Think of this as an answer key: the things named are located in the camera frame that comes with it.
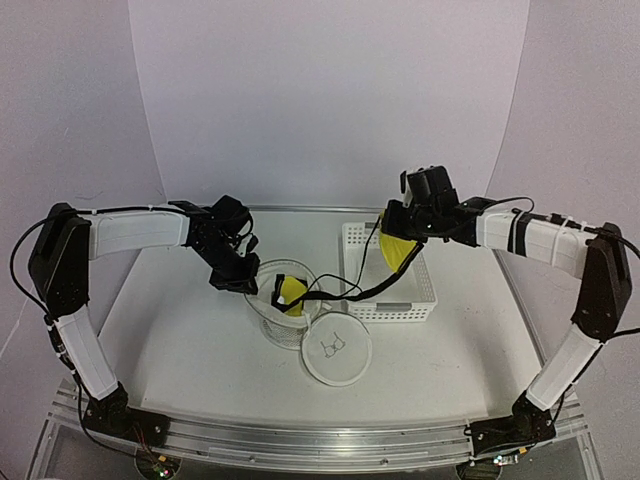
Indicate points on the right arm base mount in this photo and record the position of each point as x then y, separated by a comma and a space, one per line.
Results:
526, 426

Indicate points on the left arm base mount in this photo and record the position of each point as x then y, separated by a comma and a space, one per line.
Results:
114, 417

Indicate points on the aluminium table rail frame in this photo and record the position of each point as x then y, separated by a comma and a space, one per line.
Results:
186, 350

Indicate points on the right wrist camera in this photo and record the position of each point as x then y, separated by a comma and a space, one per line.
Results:
405, 188

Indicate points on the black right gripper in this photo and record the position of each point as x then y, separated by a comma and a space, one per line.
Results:
390, 223

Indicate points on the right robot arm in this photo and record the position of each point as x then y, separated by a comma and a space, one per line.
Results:
594, 258

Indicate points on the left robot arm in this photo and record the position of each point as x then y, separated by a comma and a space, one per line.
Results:
69, 239

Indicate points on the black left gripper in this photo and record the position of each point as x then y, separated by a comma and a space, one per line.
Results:
244, 283

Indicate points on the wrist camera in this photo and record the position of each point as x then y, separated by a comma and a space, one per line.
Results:
245, 244
405, 188

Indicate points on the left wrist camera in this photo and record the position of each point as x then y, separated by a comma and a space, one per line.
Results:
245, 244

